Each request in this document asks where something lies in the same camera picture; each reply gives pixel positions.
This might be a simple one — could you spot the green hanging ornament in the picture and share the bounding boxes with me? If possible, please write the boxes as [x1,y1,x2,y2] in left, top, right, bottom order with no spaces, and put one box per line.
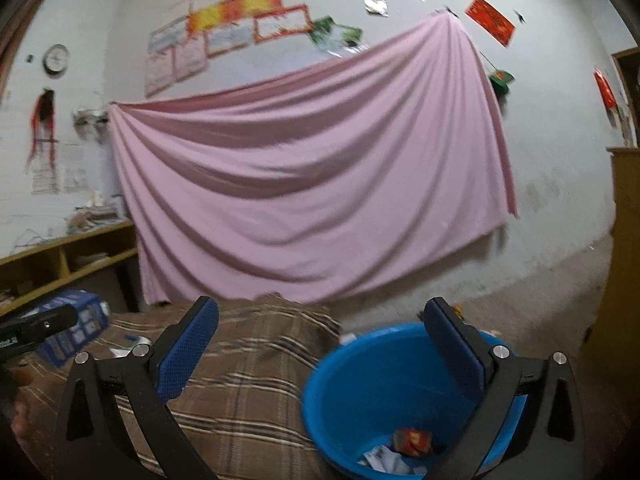
[489,69,515,97]

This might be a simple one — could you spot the row of wall certificates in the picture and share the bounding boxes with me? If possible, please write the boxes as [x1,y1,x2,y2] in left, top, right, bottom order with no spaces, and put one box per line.
[145,0,341,98]

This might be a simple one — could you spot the red hanging tassel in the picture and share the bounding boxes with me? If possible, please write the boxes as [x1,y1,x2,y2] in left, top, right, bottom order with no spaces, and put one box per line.
[27,89,58,161]

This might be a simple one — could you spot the person's left hand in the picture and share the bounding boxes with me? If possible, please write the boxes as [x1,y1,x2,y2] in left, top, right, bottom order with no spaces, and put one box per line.
[9,395,31,441]

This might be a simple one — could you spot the white orange paper packet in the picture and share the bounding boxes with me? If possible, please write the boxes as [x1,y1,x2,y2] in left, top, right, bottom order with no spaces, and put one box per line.
[357,444,416,476]

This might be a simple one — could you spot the red snack packet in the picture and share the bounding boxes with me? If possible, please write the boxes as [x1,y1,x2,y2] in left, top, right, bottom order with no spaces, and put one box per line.
[391,427,432,456]

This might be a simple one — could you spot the pink hanging cloth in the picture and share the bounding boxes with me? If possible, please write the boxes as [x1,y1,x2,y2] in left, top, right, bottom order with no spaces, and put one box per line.
[107,12,518,306]

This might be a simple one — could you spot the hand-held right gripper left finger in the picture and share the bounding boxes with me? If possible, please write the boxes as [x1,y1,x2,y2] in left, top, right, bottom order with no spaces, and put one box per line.
[52,296,221,480]

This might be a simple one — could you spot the green wall poster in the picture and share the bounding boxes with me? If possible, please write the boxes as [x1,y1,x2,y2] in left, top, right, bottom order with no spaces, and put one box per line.
[309,16,363,53]

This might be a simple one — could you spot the wooden wall shelf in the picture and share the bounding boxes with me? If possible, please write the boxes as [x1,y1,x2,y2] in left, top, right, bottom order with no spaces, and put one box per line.
[0,220,141,316]

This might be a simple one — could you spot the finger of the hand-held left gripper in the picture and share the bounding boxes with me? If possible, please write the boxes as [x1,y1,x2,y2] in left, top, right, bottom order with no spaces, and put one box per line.
[0,305,81,361]

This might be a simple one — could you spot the crumpled silver foil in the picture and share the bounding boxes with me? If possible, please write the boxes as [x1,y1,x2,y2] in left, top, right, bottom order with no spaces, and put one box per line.
[72,105,111,133]

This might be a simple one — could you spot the blue cardboard box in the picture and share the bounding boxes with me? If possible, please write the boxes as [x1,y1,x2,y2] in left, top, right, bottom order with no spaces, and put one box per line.
[37,290,110,366]

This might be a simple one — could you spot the pile of books and papers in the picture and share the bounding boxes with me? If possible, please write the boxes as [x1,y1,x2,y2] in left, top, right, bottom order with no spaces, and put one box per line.
[67,192,132,235]

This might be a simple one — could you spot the red paper wall decoration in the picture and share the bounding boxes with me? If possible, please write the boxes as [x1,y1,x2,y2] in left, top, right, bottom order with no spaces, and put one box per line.
[465,0,516,48]

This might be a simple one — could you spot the white cable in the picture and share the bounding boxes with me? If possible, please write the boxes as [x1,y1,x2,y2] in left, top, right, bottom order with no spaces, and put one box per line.
[12,229,56,252]

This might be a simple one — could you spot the brown plaid blanket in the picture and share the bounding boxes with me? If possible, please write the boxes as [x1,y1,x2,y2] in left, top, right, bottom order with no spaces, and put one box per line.
[10,295,346,480]

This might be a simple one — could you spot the wooden cabinet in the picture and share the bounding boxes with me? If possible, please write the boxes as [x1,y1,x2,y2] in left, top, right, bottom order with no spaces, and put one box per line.
[587,146,640,411]

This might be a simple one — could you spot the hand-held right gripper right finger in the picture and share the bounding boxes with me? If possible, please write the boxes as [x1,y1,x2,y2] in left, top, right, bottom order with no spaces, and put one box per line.
[424,297,586,480]

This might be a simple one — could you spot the red hanging ornament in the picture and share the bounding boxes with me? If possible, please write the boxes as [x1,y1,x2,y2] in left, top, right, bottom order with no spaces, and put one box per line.
[594,69,617,111]

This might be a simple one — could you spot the wall paper drawings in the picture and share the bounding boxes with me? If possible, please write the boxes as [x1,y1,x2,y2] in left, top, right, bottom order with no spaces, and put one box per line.
[30,142,88,196]

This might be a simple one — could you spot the round wall clock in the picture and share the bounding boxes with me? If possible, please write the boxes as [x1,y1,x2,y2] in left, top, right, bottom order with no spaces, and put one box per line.
[42,44,71,76]

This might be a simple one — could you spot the blue plastic bucket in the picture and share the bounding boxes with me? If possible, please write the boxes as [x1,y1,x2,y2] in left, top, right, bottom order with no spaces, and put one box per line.
[300,322,526,480]

